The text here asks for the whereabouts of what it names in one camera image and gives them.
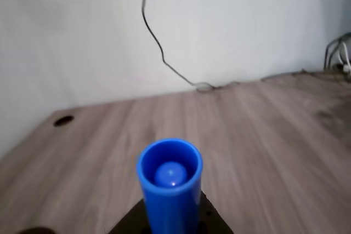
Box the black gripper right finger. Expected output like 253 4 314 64
197 190 234 234

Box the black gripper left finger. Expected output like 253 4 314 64
109 198 151 234

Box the blue and black pen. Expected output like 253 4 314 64
136 137 204 234

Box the grey cable bundle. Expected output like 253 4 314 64
325 32 351 75

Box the thin black wall cable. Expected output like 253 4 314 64
140 0 220 92

